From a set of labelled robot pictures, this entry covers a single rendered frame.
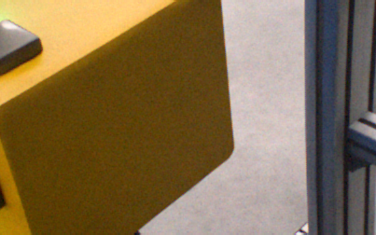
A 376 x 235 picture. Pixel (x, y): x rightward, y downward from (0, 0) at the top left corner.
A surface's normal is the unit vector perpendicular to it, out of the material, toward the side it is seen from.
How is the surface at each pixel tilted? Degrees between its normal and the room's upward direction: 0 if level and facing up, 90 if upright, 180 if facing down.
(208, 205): 0
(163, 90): 90
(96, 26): 0
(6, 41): 0
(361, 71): 90
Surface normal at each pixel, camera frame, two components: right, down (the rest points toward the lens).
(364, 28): 0.70, 0.40
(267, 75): -0.10, -0.77
